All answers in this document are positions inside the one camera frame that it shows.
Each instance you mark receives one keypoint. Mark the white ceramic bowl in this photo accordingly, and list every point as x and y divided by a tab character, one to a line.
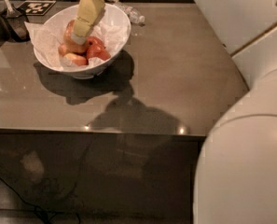
82	72

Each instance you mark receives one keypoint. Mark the small apple left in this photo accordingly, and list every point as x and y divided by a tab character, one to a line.
62	49

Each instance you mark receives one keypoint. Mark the large yellow-red apple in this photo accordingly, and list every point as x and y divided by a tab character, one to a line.
70	43

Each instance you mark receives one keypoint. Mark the black white marker tag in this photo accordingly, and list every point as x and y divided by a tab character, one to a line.
36	7

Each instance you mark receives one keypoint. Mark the black scoop with white handle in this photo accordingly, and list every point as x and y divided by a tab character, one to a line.
15	22

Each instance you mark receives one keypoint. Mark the pale red apple front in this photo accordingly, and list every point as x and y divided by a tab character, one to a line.
71	59

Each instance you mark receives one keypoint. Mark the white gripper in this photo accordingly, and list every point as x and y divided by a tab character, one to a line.
88	14

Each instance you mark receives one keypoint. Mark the white crumpled paper liner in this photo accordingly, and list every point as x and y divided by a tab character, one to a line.
44	44

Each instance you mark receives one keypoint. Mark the red apple middle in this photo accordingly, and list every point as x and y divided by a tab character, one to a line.
95	40

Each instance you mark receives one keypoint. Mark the red apple right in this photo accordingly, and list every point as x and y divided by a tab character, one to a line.
96	50

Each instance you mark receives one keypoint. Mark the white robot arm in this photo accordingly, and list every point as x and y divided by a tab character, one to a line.
236	172

